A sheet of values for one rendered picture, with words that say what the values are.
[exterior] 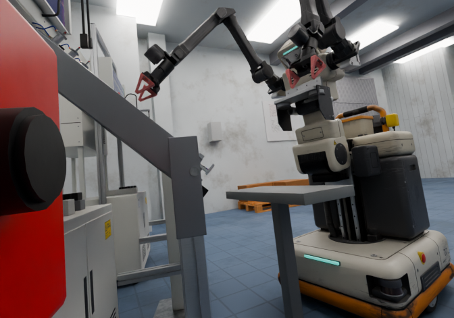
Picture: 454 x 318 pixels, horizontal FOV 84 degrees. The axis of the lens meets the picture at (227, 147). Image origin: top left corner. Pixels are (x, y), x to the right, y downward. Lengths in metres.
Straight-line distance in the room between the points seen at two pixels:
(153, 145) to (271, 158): 5.26
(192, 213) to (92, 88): 0.29
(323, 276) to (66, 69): 1.26
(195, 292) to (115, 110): 0.35
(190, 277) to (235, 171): 4.77
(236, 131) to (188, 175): 4.90
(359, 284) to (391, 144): 0.66
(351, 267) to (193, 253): 0.91
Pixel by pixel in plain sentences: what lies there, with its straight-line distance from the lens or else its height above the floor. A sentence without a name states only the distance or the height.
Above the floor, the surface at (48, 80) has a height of 0.75.
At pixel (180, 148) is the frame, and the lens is 0.44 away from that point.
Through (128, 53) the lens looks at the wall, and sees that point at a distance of 4.38.
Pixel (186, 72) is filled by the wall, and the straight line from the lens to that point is 5.30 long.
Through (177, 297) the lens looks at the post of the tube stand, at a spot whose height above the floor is 0.07.
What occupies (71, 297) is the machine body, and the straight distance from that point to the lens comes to 0.79.
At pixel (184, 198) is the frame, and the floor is 0.65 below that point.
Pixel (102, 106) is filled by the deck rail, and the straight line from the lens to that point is 0.52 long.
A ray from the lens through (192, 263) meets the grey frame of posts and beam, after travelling 0.47.
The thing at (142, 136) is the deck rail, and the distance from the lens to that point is 0.49.
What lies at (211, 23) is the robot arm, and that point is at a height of 1.44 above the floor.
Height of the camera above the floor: 0.69
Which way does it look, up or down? 6 degrees up
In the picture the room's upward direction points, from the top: 6 degrees counter-clockwise
